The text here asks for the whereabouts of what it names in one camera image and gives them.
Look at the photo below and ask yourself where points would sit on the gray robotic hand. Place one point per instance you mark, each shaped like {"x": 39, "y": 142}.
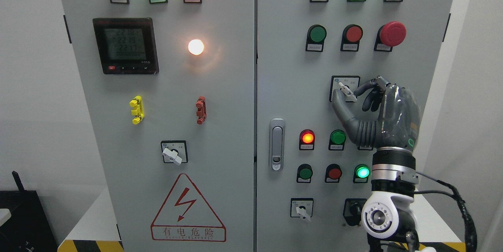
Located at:
{"x": 399, "y": 119}

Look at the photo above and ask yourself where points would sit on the gray rotary switch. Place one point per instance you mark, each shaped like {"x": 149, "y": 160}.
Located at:
{"x": 345, "y": 84}
{"x": 302, "y": 208}

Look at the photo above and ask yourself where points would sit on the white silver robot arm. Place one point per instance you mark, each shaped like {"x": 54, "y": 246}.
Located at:
{"x": 386, "y": 215}

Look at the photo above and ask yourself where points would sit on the lit green push button lower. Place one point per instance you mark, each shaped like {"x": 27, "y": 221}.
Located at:
{"x": 361, "y": 174}

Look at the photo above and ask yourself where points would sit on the green indicator light middle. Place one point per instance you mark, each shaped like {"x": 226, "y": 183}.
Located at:
{"x": 337, "y": 140}

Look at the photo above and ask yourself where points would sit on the red push button lower row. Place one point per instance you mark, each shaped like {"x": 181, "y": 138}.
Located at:
{"x": 333, "y": 173}

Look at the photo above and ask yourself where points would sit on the red push button row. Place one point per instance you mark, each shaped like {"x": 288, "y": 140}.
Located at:
{"x": 333, "y": 173}
{"x": 351, "y": 36}

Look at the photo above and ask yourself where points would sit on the red emergency stop button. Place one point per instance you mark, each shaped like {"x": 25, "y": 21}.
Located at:
{"x": 389, "y": 35}

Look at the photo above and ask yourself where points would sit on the lit red indicator light middle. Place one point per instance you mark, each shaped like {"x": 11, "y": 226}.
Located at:
{"x": 306, "y": 140}

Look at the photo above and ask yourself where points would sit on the red push button upper row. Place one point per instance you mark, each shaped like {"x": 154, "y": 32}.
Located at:
{"x": 351, "y": 36}

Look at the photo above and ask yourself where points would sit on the green push button lower row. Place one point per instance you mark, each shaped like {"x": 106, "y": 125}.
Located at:
{"x": 304, "y": 173}

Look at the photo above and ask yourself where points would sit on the green push button row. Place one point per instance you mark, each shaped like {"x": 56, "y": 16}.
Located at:
{"x": 316, "y": 36}
{"x": 304, "y": 173}

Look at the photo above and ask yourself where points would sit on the green push button upper row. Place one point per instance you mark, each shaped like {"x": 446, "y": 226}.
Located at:
{"x": 316, "y": 36}

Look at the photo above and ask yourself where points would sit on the right gray cabinet door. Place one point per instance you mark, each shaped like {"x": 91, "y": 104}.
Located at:
{"x": 294, "y": 85}

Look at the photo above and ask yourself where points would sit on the gray cabinet door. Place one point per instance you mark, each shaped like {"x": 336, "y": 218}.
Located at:
{"x": 220, "y": 151}
{"x": 294, "y": 85}

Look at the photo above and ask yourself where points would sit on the red terminal clip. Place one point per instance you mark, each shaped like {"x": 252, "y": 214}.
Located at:
{"x": 201, "y": 110}

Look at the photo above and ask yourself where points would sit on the white glowing lamp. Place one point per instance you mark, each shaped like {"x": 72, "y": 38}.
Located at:
{"x": 196, "y": 46}

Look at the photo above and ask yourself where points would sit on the red electric hazard warning sticker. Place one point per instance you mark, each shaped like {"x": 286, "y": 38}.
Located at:
{"x": 185, "y": 215}

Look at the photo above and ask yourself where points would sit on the left gray cabinet door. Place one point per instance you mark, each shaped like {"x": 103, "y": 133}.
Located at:
{"x": 220, "y": 151}

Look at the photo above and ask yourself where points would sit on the yellow terminal clip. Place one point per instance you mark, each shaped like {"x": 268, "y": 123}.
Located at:
{"x": 137, "y": 110}

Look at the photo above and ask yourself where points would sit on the digital power meter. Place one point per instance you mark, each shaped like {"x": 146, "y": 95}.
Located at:
{"x": 126, "y": 45}

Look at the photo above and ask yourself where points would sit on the black device with antenna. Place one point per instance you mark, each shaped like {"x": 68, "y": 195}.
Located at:
{"x": 24, "y": 225}

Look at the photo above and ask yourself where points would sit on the black rotary selector switch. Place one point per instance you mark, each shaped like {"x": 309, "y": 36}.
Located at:
{"x": 352, "y": 210}

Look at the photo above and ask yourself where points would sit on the silver door latch handle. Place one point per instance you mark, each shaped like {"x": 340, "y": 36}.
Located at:
{"x": 276, "y": 144}

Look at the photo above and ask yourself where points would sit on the gray rotary switch left door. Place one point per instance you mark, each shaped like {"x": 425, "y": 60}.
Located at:
{"x": 174, "y": 152}

